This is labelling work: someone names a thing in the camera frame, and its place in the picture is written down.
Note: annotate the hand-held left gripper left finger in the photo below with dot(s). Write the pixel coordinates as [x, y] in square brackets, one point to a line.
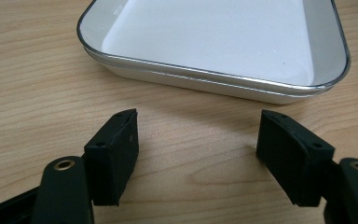
[113, 158]

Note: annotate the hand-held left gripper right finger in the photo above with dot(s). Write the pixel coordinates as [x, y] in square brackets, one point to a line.
[295, 161]

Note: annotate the white square plate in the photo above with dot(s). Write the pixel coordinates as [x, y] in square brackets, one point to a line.
[205, 34]
[183, 83]

